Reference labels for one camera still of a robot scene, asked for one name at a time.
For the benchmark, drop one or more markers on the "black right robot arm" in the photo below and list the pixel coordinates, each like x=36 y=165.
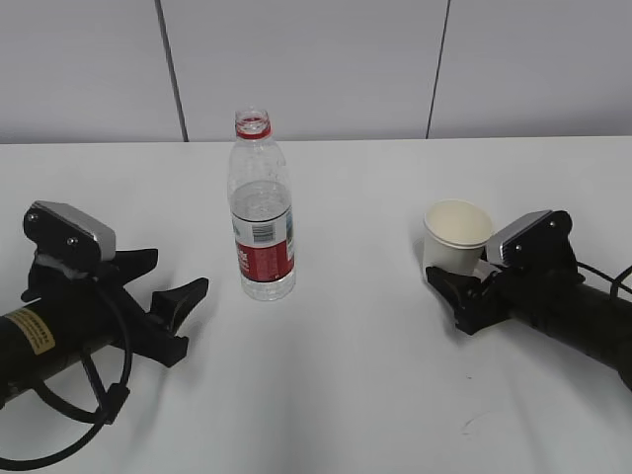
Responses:
x=554 y=301

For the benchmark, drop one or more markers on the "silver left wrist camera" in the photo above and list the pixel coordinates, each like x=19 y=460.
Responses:
x=69 y=235

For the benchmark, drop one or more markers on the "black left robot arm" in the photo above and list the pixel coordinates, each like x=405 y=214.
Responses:
x=30 y=354

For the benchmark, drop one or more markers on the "white paper cup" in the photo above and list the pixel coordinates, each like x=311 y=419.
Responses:
x=456 y=232

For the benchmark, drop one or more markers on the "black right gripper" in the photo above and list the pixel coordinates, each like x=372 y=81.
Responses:
x=481 y=303

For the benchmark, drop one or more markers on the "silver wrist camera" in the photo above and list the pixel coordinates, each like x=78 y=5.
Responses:
x=538 y=239
x=69 y=235

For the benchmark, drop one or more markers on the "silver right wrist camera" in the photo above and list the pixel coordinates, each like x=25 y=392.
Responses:
x=538 y=239

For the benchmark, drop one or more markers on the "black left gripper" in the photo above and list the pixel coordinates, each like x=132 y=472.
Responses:
x=93 y=309

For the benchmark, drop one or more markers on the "clear water bottle red label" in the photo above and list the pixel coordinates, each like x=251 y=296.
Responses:
x=259 y=198

